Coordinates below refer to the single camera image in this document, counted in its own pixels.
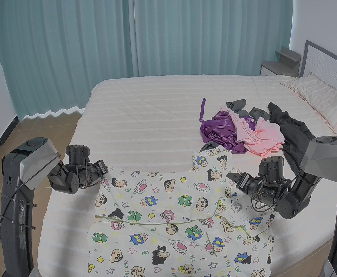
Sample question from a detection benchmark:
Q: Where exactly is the pink garment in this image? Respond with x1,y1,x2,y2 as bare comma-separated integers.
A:
219,107,286,159

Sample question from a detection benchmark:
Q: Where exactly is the bed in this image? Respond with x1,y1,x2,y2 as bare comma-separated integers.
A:
37,41,337,277

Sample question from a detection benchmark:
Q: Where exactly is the blue-green curtain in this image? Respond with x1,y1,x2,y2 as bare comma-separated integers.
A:
129,0,294,78
0,0,134,119

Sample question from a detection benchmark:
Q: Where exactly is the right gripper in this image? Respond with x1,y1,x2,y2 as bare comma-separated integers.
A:
226,170,263,197

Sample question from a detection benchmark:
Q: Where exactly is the purple satin garment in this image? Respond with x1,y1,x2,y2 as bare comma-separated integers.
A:
199,98,248,154

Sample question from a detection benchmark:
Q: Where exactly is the black garment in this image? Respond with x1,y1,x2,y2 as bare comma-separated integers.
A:
267,101,316,178

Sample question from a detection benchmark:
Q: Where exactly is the white printed pyjama top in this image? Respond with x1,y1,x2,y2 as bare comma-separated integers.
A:
87,147,276,277

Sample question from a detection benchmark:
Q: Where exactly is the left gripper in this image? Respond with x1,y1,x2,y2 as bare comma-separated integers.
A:
83,160,110,186

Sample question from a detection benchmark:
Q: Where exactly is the grey white bedside table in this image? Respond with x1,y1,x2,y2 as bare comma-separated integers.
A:
260,46,302,77

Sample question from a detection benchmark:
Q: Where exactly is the pale pink pillow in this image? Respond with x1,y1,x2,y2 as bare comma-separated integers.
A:
279,72,337,134

